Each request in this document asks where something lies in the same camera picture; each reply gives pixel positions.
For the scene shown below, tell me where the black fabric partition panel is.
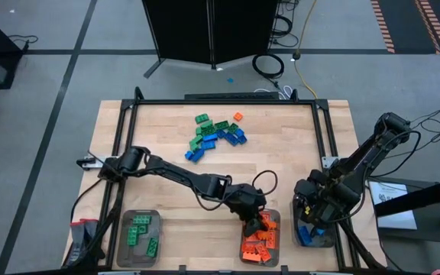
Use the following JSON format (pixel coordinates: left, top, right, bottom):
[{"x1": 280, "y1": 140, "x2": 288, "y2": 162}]
[
  {"x1": 211, "y1": 0, "x2": 281, "y2": 65},
  {"x1": 141, "y1": 0, "x2": 212, "y2": 79}
]

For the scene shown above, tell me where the black floor cable bundle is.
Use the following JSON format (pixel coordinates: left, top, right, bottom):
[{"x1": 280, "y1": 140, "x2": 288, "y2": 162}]
[{"x1": 271, "y1": 0, "x2": 301, "y2": 49}]

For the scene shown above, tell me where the black stand beam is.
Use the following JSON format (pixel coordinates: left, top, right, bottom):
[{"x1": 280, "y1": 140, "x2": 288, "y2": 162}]
[{"x1": 374, "y1": 174, "x2": 440, "y2": 218}]

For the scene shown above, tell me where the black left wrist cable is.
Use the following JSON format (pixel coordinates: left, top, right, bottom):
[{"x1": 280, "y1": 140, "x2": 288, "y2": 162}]
[{"x1": 251, "y1": 170, "x2": 279, "y2": 198}]

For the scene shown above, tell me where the white cable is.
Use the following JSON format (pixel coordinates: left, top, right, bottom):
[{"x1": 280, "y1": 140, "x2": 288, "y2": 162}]
[{"x1": 253, "y1": 85, "x2": 294, "y2": 101}]

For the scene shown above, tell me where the silver metal mounting bracket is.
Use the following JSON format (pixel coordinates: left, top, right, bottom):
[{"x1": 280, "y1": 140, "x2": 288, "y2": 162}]
[
  {"x1": 321, "y1": 155, "x2": 339, "y2": 170},
  {"x1": 76, "y1": 154, "x2": 108, "y2": 171}
]

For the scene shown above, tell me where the transparent grey plastic bin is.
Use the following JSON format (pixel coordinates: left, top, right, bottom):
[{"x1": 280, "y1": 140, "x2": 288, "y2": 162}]
[
  {"x1": 115, "y1": 209, "x2": 163, "y2": 269},
  {"x1": 290, "y1": 198, "x2": 338, "y2": 248},
  {"x1": 238, "y1": 208, "x2": 282, "y2": 268}
]

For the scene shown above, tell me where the black flat bar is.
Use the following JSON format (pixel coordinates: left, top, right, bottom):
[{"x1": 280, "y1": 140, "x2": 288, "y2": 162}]
[{"x1": 183, "y1": 91, "x2": 280, "y2": 101}]

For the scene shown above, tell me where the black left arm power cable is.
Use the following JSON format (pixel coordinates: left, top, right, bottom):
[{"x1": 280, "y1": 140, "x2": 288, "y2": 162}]
[{"x1": 70, "y1": 177, "x2": 106, "y2": 222}]

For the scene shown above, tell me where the white paper sheet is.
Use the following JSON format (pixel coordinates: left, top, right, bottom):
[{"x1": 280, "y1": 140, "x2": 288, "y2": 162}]
[{"x1": 368, "y1": 180, "x2": 419, "y2": 231}]

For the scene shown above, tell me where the coiled black floor cable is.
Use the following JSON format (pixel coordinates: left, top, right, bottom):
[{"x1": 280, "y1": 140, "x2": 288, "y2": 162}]
[{"x1": 251, "y1": 53, "x2": 286, "y2": 79}]

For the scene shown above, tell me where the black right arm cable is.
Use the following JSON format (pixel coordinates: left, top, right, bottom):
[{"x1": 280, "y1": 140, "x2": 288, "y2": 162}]
[{"x1": 364, "y1": 106, "x2": 440, "y2": 180}]

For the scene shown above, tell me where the black red-topped device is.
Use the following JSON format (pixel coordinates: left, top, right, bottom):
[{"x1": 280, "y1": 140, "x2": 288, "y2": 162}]
[{"x1": 68, "y1": 218, "x2": 99, "y2": 267}]

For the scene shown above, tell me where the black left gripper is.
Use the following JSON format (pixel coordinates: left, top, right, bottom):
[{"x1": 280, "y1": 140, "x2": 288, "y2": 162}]
[{"x1": 225, "y1": 183, "x2": 270, "y2": 238}]

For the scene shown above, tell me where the black partition post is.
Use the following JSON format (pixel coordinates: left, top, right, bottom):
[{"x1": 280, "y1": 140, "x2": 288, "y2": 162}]
[{"x1": 208, "y1": 0, "x2": 217, "y2": 71}]

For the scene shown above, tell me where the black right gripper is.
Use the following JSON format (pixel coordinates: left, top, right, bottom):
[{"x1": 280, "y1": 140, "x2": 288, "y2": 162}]
[{"x1": 293, "y1": 170, "x2": 361, "y2": 235}]

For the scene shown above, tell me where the thin black floor cable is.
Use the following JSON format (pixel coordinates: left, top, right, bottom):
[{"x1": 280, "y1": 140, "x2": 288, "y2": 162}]
[{"x1": 8, "y1": 34, "x2": 40, "y2": 51}]

